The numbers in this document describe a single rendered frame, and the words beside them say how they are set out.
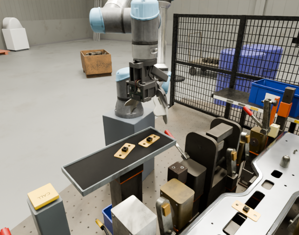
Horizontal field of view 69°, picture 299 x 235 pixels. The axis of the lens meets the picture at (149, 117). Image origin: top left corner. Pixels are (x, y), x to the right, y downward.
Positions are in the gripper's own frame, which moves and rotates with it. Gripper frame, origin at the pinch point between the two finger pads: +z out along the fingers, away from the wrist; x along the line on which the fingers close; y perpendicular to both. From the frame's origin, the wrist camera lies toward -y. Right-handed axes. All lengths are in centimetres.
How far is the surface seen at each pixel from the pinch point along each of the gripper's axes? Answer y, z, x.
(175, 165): -0.7, 15.5, 11.0
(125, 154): 11.3, 9.3, -1.3
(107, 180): 22.9, 9.6, 3.0
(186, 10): -889, -30, -490
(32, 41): -461, 103, -1051
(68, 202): 14, 56, -42
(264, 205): -12.0, 25.6, 39.1
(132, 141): 3.7, 9.5, -5.1
